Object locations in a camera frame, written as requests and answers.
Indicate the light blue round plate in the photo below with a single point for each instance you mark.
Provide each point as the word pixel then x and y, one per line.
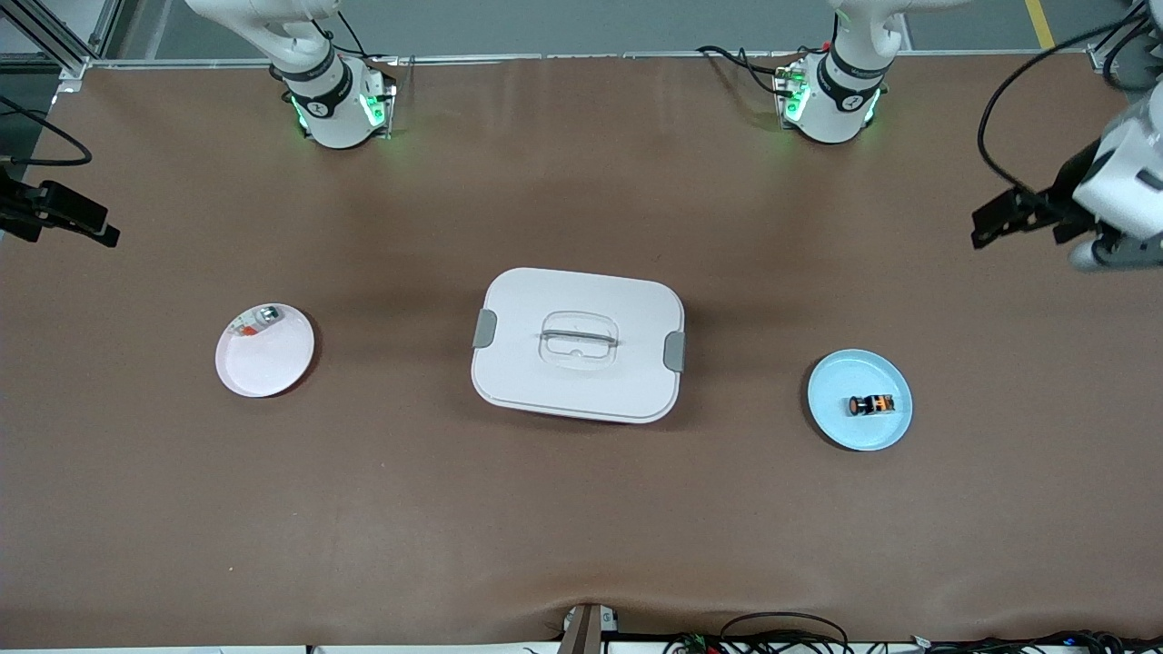
pixel 854 427

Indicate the pink round plate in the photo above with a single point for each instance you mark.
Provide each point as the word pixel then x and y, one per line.
pixel 268 363

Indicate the aluminium frame profile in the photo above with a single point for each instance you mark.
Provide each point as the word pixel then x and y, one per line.
pixel 1104 56
pixel 73 59

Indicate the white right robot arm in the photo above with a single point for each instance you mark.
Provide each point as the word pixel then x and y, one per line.
pixel 332 118

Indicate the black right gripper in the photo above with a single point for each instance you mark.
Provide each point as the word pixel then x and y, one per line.
pixel 20 207

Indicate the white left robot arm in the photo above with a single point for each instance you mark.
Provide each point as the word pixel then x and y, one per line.
pixel 836 109

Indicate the white lidded storage box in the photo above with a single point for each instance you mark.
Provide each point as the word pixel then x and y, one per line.
pixel 581 381

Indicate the orange black push switch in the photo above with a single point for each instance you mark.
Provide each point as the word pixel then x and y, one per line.
pixel 872 404

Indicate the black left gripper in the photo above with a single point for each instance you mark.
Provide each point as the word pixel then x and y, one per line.
pixel 1059 194

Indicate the small silver metal part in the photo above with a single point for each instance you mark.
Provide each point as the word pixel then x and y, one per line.
pixel 269 315

